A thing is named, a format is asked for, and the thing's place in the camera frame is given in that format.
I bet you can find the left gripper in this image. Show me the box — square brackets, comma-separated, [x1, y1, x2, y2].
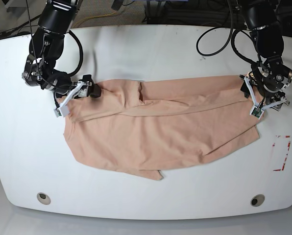
[241, 73, 287, 99]

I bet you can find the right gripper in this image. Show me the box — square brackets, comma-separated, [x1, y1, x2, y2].
[54, 74, 101, 98]

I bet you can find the peach T-shirt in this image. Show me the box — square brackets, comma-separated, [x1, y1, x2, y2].
[64, 75, 259, 180]

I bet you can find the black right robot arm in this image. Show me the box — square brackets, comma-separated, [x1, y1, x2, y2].
[22, 0, 84, 98]

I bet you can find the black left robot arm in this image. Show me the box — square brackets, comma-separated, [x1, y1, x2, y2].
[237, 0, 292, 110]

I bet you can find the red tape rectangle marking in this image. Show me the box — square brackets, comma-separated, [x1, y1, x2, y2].
[270, 135, 291, 172]

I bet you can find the right table grommet hole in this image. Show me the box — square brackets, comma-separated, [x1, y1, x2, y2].
[250, 194, 265, 207]

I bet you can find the table grommet hole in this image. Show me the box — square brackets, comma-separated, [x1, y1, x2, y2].
[37, 192, 51, 205]
[250, 194, 265, 207]

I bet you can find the left table grommet hole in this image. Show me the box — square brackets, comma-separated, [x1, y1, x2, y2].
[37, 192, 51, 205]

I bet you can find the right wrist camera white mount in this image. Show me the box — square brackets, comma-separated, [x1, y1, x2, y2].
[54, 80, 85, 117]

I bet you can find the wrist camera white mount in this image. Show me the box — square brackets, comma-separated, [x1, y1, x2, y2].
[240, 75, 290, 119]
[54, 80, 85, 117]

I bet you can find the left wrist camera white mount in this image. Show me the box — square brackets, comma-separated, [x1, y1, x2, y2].
[240, 75, 290, 119]

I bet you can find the yellow cable on floor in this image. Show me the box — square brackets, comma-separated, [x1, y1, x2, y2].
[73, 8, 127, 28]

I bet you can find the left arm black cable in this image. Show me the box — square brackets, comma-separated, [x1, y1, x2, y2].
[196, 0, 262, 69]

